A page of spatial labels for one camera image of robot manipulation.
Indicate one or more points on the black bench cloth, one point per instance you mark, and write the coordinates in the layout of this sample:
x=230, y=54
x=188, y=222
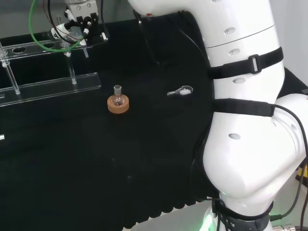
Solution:
x=96, y=144

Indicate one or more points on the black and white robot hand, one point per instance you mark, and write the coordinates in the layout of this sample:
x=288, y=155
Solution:
x=80, y=8

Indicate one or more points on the clear acrylic funnel stand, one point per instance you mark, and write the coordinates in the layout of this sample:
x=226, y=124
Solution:
x=51, y=86

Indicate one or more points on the translucent plastic funnel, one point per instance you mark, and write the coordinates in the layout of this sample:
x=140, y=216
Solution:
x=85, y=52

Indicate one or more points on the small round-bottom glass flask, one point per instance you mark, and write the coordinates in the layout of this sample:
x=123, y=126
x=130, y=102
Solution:
x=118, y=98

